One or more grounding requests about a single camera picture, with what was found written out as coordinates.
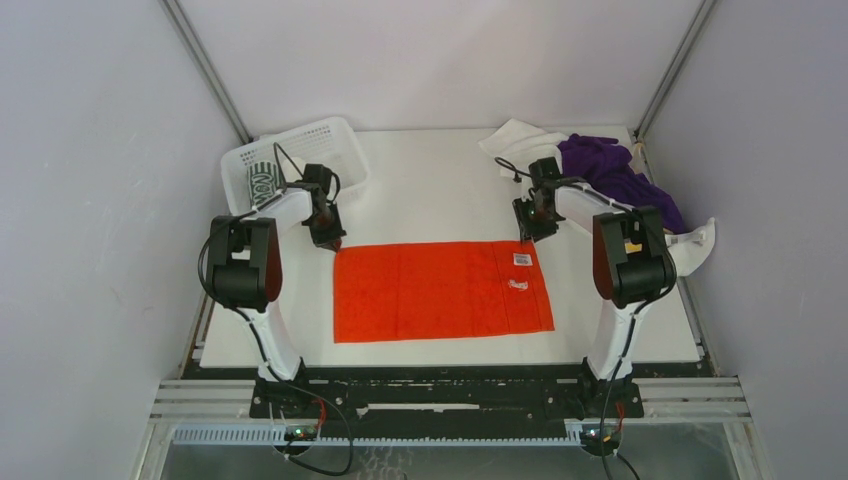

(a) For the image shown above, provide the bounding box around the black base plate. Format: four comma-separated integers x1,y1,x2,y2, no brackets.
249,364,645,438

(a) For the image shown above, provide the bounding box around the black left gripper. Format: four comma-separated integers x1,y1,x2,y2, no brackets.
306,201,346,253

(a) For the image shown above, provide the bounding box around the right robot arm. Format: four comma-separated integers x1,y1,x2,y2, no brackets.
495,157,677,416

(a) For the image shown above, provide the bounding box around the aluminium corner post left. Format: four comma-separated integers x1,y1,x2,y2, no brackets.
159,0,253,145

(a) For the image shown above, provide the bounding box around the small white towel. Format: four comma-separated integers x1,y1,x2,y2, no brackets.
478,119,568,170

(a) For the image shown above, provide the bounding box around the white slotted cable duct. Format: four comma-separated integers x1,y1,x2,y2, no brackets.
172,422,601,447

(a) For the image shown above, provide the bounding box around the large white towel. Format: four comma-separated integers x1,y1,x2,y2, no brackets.
545,142,717,278

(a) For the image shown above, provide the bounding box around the white plastic basket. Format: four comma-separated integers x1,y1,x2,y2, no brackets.
221,117,370,216

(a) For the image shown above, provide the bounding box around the orange towel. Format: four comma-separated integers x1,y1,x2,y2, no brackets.
333,241,555,343

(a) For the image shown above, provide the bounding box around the aluminium corner post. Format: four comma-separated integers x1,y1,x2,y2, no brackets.
633,0,720,141
159,0,253,145

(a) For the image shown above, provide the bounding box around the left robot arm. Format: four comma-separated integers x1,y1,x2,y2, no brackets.
198,162,346,417

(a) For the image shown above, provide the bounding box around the rolled white towel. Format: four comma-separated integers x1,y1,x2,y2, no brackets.
280,156,306,184

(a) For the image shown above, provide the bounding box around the purple towel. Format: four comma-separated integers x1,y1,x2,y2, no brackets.
557,134,686,234

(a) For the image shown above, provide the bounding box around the aluminium corner post right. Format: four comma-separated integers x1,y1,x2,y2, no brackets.
633,0,720,141

